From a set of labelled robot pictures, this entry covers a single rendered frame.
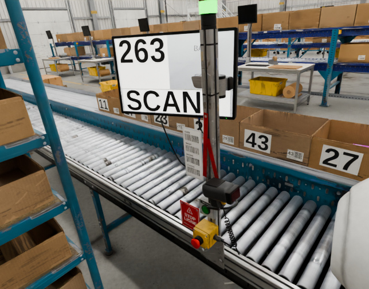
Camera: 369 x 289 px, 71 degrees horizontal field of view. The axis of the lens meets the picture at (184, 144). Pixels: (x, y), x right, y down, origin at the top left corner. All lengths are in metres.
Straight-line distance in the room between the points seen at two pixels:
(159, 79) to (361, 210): 0.82
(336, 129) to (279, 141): 0.35
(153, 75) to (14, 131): 0.51
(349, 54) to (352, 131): 4.09
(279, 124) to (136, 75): 1.00
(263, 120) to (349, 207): 1.47
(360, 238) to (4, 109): 0.69
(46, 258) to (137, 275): 1.22
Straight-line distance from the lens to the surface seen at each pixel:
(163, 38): 0.98
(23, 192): 0.80
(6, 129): 0.73
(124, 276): 2.08
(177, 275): 2.01
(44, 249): 0.88
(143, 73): 1.03
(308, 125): 1.66
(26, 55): 0.69
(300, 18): 6.10
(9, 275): 0.89
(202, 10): 0.78
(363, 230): 0.31
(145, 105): 1.05
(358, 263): 0.31
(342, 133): 1.63
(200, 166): 0.92
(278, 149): 1.45
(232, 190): 0.83
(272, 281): 1.05
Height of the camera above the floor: 1.56
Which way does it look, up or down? 24 degrees down
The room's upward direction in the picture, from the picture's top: 4 degrees counter-clockwise
